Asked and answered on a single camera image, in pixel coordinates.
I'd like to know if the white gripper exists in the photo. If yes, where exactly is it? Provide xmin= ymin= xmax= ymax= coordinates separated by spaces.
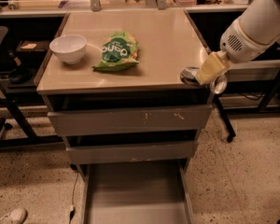
xmin=195 ymin=19 xmax=280 ymax=85

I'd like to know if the silver redbull can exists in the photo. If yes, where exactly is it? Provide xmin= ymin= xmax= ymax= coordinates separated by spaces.
xmin=180 ymin=66 xmax=228 ymax=94

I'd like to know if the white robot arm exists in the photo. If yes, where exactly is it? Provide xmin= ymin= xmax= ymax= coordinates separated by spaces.
xmin=194 ymin=0 xmax=280 ymax=85

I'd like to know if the top grey drawer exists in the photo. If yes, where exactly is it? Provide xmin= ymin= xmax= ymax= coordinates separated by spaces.
xmin=49 ymin=105 xmax=211 ymax=136

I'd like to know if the middle grey drawer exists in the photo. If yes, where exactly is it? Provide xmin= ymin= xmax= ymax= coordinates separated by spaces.
xmin=66 ymin=141 xmax=198 ymax=164

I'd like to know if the grey drawer cabinet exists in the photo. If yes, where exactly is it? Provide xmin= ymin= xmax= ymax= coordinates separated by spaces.
xmin=37 ymin=9 xmax=212 ymax=224

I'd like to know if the open bottom grey drawer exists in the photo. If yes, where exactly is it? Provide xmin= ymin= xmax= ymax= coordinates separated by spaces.
xmin=80 ymin=161 xmax=194 ymax=224

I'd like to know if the black table leg with caster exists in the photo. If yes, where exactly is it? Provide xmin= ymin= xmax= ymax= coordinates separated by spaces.
xmin=214 ymin=95 xmax=236 ymax=143

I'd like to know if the green chip bag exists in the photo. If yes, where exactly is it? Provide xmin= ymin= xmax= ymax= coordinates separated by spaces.
xmin=93 ymin=31 xmax=139 ymax=72

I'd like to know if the white bowl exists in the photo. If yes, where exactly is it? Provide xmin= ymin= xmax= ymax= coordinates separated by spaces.
xmin=49 ymin=35 xmax=87 ymax=64

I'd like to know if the white shoe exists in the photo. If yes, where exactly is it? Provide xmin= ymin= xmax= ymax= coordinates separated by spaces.
xmin=0 ymin=207 xmax=27 ymax=224

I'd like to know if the black floor cable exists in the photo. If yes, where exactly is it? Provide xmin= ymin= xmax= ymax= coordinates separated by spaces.
xmin=68 ymin=171 xmax=80 ymax=224

